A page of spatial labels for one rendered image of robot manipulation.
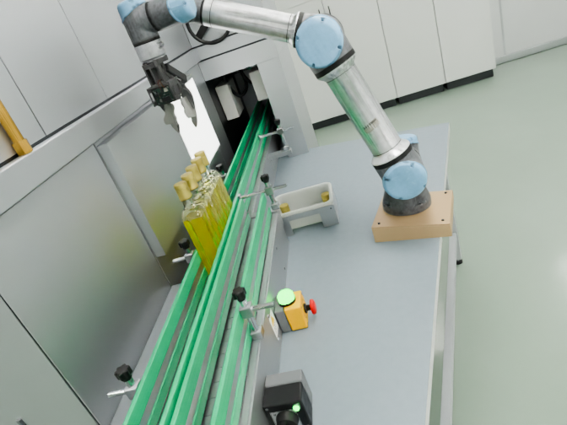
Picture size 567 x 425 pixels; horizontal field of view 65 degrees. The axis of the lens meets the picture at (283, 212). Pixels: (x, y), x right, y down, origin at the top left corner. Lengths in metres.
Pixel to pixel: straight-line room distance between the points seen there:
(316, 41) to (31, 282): 0.80
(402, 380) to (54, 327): 0.68
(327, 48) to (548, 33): 4.98
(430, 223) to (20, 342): 1.04
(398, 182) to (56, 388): 0.90
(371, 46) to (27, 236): 4.41
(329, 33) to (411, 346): 0.74
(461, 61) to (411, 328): 4.34
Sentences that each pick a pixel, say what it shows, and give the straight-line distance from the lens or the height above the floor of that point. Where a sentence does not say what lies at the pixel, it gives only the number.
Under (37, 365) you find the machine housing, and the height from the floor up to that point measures 1.08.
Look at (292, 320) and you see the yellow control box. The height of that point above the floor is 0.79.
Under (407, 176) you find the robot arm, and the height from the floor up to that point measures 0.98.
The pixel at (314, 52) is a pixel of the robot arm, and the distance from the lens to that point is 1.14.
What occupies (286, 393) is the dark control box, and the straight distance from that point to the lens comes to 0.94.
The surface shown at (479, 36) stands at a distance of 5.24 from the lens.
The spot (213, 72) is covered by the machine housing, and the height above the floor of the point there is 1.27.
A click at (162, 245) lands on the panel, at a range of 1.28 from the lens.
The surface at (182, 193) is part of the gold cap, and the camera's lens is 1.18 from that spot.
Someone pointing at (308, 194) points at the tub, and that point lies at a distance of 1.68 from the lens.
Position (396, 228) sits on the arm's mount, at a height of 0.80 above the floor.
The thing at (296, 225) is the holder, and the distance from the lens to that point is 1.57.
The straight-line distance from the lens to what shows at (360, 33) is 4.97.
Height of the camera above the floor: 1.51
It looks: 25 degrees down
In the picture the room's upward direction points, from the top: 20 degrees counter-clockwise
